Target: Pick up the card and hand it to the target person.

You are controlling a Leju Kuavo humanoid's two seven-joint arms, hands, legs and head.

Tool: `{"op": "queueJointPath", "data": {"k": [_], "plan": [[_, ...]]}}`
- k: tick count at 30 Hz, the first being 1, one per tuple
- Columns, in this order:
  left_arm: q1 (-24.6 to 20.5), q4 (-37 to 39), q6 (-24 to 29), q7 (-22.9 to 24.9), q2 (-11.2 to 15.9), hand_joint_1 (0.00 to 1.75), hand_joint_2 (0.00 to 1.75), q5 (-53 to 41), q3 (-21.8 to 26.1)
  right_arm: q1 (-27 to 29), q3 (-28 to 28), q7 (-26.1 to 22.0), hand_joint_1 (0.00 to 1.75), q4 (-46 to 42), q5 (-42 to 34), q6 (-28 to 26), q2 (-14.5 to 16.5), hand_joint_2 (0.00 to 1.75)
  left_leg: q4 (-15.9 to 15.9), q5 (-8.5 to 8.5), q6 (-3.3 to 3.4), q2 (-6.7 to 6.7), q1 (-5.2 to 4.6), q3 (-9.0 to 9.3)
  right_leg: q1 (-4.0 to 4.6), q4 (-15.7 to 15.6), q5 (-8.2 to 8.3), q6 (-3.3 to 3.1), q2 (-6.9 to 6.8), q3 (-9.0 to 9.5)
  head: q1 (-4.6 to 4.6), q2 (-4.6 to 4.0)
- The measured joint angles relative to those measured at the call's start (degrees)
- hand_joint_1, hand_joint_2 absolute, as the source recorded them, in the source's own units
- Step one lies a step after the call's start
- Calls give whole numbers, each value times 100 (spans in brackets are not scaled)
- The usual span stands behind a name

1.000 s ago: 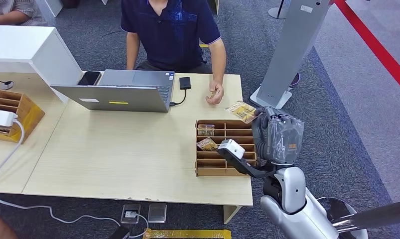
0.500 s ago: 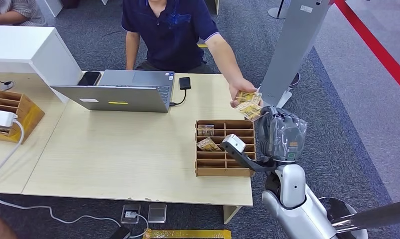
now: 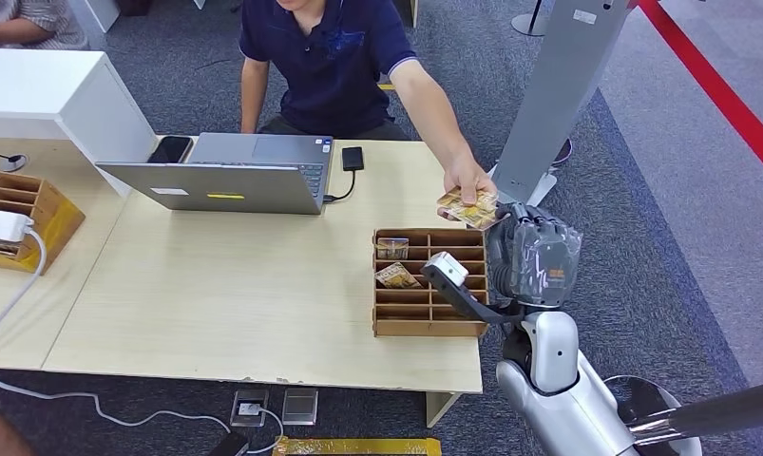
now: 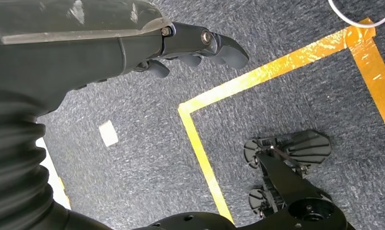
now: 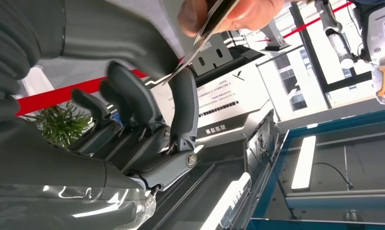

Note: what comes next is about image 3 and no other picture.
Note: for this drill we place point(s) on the person's right forearm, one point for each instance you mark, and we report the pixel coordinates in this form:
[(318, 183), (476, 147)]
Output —
[(254, 100)]

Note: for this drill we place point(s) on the wooden table leg panel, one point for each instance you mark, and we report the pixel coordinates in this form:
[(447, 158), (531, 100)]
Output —
[(443, 408)]

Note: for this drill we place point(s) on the white cabinet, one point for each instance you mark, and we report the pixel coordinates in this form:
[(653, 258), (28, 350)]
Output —
[(47, 94)]

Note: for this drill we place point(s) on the wooden organizer with yellow tape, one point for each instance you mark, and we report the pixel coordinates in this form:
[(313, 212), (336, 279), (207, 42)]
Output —
[(53, 220)]

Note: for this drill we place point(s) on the person's left forearm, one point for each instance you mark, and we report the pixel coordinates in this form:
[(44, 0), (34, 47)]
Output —
[(441, 123)]

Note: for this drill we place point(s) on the round chrome stanchion base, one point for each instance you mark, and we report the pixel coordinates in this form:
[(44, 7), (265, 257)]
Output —
[(645, 396)]

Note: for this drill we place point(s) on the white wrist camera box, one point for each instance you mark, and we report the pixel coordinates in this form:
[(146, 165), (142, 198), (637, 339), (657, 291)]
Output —
[(447, 267)]

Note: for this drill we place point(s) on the person's left hand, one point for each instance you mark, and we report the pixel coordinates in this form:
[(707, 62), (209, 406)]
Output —
[(469, 173)]

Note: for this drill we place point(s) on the red barrier belt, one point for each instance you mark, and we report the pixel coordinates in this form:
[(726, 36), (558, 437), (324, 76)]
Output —
[(708, 82)]

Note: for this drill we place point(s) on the black smartphone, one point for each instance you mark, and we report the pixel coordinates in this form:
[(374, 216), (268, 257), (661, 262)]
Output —
[(170, 150)]

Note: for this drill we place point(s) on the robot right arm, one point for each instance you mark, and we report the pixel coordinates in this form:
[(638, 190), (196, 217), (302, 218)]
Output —
[(563, 390)]

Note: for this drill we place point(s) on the round grey stand base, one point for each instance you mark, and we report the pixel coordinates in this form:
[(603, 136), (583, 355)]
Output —
[(529, 24)]

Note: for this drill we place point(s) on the round grey desk puck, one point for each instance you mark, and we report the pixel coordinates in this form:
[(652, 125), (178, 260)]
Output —
[(13, 162)]

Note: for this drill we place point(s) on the silver laptop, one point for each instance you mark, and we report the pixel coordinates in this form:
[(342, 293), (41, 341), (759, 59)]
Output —
[(217, 186)]

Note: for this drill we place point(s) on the person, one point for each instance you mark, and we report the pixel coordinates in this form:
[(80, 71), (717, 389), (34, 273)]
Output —
[(28, 22), (330, 63)]

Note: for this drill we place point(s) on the white power adapter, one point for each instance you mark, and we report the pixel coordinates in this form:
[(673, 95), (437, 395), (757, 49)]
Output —
[(0, 224)]

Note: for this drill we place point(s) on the hotel print card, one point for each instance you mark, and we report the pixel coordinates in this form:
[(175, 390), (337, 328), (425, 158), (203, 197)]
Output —
[(453, 203), (397, 277)]

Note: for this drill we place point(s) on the closed floor socket box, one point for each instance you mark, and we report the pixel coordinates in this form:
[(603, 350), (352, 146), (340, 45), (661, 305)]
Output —
[(300, 406)]

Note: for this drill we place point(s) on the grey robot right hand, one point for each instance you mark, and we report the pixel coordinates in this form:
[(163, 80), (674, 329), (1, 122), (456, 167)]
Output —
[(538, 258)]

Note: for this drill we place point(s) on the wooden card organizer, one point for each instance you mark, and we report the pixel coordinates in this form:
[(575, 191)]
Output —
[(412, 315)]

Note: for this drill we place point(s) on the black camera bracket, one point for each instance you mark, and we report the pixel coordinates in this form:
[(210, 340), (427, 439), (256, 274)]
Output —
[(469, 306)]

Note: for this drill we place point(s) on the yellow taped floor strip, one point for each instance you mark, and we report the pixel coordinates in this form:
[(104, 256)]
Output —
[(356, 447)]

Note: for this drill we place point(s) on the floor socket box with plug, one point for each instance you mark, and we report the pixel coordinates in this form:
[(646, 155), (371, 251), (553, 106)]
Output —
[(249, 408)]

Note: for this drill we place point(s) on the metal stanchion pole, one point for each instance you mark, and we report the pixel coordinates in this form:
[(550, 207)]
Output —
[(708, 415)]

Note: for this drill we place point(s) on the black usb hub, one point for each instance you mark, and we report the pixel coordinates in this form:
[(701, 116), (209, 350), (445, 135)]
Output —
[(352, 158)]

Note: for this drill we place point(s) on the tree avenue print card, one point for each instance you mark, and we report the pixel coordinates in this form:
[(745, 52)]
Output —
[(392, 249), (489, 220)]

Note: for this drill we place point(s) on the grey stand post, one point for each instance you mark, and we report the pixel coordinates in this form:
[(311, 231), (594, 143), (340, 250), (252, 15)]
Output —
[(557, 88)]

